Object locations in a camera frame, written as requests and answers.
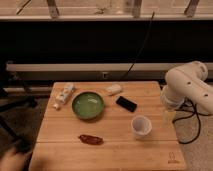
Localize blurry person hand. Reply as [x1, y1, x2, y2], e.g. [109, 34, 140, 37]
[0, 147, 32, 171]

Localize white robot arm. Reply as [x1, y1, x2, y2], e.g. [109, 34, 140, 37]
[160, 61, 213, 122]

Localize white sponge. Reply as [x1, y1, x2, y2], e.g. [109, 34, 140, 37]
[106, 84, 122, 95]

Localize black office chair base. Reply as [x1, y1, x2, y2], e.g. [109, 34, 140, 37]
[0, 71, 38, 153]

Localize green ceramic bowl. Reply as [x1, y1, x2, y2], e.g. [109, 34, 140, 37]
[72, 92, 105, 120]

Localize black smartphone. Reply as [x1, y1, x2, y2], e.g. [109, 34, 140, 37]
[116, 96, 137, 112]

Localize white paper cup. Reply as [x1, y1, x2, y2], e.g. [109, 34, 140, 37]
[131, 115, 152, 139]

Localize white baseboard heater rail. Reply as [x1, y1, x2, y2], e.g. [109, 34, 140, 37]
[5, 62, 213, 82]

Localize black floor cables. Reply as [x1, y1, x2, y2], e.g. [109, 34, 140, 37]
[172, 98, 212, 145]

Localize black hanging cable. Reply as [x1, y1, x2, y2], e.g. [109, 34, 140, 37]
[119, 11, 156, 81]

